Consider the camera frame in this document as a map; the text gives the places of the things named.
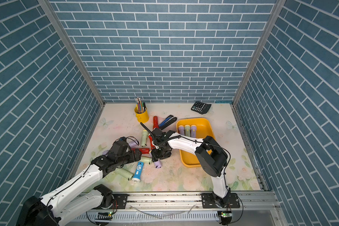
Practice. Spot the yellow pen cup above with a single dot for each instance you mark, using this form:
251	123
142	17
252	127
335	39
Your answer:
141	117

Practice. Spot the green flashlight lower left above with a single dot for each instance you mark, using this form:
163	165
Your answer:
124	173

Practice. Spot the purple flashlight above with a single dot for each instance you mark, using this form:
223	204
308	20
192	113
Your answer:
158	164
181	130
193	131
132	144

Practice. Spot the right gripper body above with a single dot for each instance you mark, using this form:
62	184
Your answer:
160	153

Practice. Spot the green flashlight lower middle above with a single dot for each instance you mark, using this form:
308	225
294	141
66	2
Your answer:
146	159

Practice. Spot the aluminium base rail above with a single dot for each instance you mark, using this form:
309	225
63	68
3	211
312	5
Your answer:
160	201

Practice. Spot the blue white flashlight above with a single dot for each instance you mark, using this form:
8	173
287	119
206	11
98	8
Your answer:
137	175

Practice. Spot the black calculator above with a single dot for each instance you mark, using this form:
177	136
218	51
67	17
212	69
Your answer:
200	107

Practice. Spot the pens in cup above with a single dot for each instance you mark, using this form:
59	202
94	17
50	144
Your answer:
141	106

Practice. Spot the small red flashlight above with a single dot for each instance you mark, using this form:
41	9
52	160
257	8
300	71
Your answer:
155	123

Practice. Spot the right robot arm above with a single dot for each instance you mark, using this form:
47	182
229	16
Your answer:
212	158

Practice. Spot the red flashlight lying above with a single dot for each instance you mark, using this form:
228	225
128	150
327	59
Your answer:
143	150

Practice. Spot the green flashlight yellow button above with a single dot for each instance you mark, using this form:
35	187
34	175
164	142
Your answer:
187	129

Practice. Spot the green flashlight upright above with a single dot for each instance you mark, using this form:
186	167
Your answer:
144	137

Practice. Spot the red flashlight white rim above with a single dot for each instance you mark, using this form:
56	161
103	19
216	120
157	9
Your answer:
152	146

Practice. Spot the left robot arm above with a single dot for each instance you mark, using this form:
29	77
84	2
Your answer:
79	180

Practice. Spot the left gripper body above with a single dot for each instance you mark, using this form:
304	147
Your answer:
129	157

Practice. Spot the blue black stapler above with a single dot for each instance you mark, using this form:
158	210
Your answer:
167	122

